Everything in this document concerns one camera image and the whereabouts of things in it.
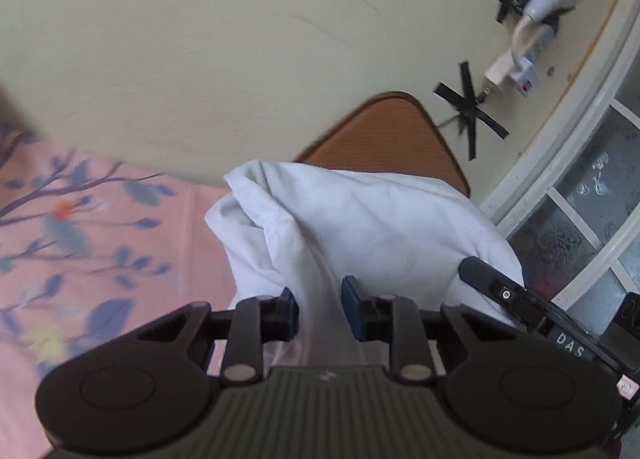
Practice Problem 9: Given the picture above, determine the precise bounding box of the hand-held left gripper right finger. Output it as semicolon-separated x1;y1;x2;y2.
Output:
341;276;503;385

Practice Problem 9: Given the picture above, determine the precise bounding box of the pink floral bedsheet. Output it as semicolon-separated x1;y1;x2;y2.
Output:
0;127;242;459

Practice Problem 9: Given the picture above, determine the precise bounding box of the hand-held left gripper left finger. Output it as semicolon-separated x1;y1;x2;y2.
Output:
134;287;301;386

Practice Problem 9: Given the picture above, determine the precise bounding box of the white garment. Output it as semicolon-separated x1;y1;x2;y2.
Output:
205;159;526;370

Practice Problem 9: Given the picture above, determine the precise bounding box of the white frosted glass window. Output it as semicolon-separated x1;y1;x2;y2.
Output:
479;0;640;311

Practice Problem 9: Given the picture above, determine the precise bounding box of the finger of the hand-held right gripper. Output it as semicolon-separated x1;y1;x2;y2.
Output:
458;256;553;331

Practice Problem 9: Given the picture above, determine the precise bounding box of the brown wooden headboard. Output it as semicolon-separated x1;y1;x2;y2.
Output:
294;91;471;198

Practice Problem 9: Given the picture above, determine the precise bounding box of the white plug adapter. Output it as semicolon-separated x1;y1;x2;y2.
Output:
510;58;540;100

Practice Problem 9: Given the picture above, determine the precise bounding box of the beige plug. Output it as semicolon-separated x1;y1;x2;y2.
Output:
483;51;517;91

